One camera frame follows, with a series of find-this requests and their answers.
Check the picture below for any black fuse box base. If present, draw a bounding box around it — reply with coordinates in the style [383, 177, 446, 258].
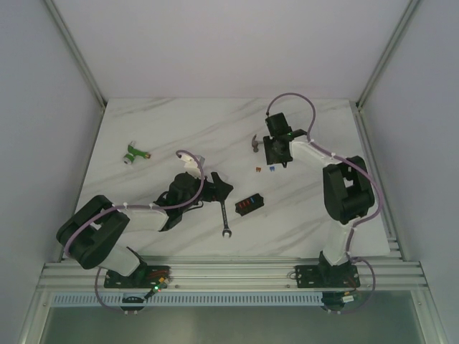
[235, 193, 264, 216]

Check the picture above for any green white connector plug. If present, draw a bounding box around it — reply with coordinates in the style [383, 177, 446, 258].
[123, 141, 151, 165]

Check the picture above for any silver open-end wrench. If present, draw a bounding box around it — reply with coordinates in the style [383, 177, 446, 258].
[220, 201, 232, 239]

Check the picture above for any white slotted cable duct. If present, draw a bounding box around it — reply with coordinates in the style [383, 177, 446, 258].
[50, 291, 323, 307]

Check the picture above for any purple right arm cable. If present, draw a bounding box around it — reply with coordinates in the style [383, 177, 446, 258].
[266, 92, 382, 316]

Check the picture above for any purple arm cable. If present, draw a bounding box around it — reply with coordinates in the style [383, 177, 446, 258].
[62, 149, 206, 316]
[266, 92, 382, 316]

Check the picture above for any claw hammer black handle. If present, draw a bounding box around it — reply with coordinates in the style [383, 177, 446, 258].
[251, 135, 264, 153]

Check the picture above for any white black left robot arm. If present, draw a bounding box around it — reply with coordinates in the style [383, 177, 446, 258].
[56, 172, 234, 288]

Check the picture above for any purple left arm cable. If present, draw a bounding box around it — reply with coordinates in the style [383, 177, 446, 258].
[62, 149, 206, 316]

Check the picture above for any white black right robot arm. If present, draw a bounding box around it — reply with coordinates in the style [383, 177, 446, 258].
[263, 113, 375, 286]

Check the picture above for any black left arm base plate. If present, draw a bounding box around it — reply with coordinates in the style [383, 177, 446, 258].
[104, 265, 170, 289]

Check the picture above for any aluminium rail frame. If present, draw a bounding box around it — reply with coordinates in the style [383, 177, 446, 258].
[21, 0, 459, 344]

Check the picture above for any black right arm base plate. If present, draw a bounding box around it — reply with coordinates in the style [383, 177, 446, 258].
[295, 262, 361, 289]

